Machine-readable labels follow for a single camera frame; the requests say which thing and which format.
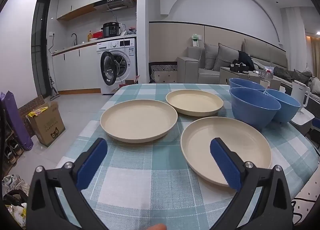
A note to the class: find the white washing machine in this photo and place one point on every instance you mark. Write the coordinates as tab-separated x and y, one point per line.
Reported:
112	44

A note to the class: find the beige dotted cushion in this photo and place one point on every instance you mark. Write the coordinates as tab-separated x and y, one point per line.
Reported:
166	77

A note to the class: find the white dotted rug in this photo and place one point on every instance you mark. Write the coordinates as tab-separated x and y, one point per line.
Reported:
307	205

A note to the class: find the dark glass door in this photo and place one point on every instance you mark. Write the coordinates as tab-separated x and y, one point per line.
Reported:
40	44

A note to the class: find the brown patterned box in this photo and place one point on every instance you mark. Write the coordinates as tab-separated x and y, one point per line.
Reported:
30	106

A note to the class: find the wooden shoe rack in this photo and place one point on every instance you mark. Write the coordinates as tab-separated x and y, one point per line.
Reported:
6	135

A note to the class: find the beige plate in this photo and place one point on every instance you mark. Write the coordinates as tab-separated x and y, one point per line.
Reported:
137	120
193	101
197	145

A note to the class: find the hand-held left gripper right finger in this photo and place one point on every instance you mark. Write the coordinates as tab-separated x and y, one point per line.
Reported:
225	165

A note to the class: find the kitchen faucet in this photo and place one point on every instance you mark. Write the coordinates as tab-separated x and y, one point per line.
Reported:
75	39

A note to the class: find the cat print cardboard box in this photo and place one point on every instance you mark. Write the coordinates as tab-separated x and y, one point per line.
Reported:
50	125

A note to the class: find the purple bag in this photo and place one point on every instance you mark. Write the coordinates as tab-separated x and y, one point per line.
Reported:
17	125

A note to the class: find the white electric kettle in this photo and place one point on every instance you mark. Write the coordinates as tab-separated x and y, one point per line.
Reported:
298	95

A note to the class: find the teal checked tablecloth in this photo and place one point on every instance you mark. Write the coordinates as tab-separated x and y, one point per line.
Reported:
150	165

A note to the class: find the stick vacuum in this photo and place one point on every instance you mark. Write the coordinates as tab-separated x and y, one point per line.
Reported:
53	89

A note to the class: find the yellow bottle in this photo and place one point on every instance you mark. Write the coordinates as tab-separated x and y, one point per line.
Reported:
89	36

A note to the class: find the black white striped cushion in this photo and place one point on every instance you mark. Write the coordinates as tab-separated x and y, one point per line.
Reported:
162	66

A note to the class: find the black pressure cooker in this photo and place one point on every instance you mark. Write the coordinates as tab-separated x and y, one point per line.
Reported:
111	29

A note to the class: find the blue bowl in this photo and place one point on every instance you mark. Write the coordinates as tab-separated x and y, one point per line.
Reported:
287	110
252	115
243	83

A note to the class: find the grey side cabinet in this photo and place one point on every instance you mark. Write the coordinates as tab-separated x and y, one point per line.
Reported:
225	76

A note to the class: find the shoe rack with shoes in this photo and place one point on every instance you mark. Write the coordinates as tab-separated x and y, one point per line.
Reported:
13	148

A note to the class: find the range hood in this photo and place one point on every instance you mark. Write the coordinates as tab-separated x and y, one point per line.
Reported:
112	3

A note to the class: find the white kitchen base cabinet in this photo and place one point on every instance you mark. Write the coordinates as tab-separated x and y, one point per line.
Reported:
75	69

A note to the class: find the red cardboard box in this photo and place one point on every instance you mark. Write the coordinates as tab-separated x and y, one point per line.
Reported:
132	81

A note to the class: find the green wall plug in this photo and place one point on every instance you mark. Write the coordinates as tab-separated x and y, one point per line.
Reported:
195	39

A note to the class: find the black jacket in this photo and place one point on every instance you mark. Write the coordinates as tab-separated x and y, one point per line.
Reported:
245	58

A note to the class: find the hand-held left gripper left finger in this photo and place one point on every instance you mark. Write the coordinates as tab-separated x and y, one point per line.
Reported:
92	162

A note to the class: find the grey sofa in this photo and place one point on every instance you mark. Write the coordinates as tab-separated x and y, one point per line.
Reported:
187	69

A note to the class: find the person's left hand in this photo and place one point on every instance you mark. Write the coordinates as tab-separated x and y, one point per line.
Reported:
157	227

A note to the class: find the grey sofa cushion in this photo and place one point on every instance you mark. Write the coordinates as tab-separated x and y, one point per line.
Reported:
226	57
210	56

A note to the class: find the red cap water bottle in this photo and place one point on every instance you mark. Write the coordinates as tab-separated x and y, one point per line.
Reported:
269	75

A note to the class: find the dark grey blanket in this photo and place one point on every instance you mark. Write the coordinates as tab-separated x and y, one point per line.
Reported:
292	74

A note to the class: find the black open box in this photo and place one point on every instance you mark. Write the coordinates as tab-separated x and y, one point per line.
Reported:
238	67

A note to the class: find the white plastic bag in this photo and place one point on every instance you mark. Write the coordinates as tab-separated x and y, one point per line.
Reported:
15	185

